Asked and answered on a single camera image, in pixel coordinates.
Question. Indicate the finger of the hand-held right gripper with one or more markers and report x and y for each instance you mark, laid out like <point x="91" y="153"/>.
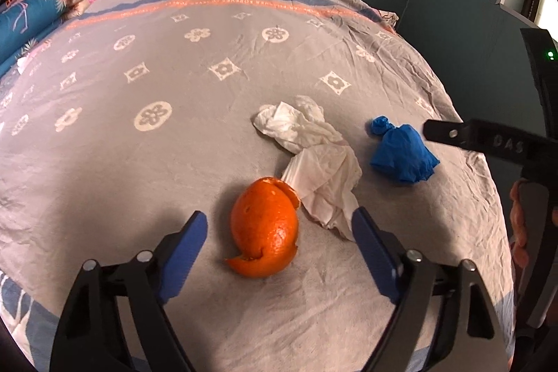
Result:
<point x="479" y="139"/>

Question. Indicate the large white tissue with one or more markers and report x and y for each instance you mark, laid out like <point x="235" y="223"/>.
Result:
<point x="329" y="180"/>

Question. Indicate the folded beige quilt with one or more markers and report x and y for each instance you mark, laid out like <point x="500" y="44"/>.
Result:
<point x="83" y="3"/>

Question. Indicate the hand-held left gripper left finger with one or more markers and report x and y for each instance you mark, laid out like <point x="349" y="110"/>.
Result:
<point x="183" y="254"/>

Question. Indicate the small white tissue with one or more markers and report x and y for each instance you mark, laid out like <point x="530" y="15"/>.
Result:
<point x="292" y="123"/>

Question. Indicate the small pink white cloth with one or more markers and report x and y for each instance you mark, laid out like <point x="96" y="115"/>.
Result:
<point x="24" y="62"/>

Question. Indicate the round orange peel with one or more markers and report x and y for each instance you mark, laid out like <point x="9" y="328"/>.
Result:
<point x="266" y="228"/>

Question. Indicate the person's right hand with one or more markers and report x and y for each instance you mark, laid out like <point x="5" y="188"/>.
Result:
<point x="518" y="224"/>

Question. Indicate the printed bed sheet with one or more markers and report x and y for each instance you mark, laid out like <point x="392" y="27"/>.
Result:
<point x="174" y="163"/>

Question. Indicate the folded blue floral quilt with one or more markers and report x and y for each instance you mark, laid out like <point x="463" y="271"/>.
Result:
<point x="26" y="19"/>

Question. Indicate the pink floral cloth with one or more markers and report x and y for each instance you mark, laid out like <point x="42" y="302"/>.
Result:
<point x="387" y="19"/>

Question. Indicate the blue glove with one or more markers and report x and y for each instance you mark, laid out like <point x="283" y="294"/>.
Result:
<point x="403" y="156"/>

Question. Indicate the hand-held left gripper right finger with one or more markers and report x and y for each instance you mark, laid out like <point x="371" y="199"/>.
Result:
<point x="375" y="254"/>

